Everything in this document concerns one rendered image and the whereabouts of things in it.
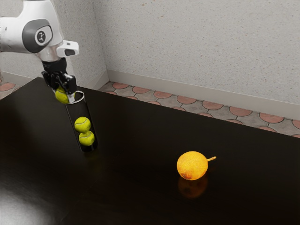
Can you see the orange fruit with stem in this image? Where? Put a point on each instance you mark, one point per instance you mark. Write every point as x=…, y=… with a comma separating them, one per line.
x=192, y=165

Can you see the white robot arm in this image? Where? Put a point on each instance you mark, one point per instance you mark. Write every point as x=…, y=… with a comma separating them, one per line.
x=35, y=21

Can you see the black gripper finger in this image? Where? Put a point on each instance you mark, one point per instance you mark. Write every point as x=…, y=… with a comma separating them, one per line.
x=50, y=80
x=69, y=84

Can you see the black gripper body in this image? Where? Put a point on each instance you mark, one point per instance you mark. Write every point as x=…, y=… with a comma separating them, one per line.
x=54, y=65

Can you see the yellow-green tennis ball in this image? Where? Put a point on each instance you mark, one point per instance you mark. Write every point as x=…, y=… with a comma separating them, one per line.
x=86, y=138
x=82, y=124
x=61, y=96

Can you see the clear tennis ball tube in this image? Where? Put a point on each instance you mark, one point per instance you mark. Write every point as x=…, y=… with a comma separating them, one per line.
x=80, y=110

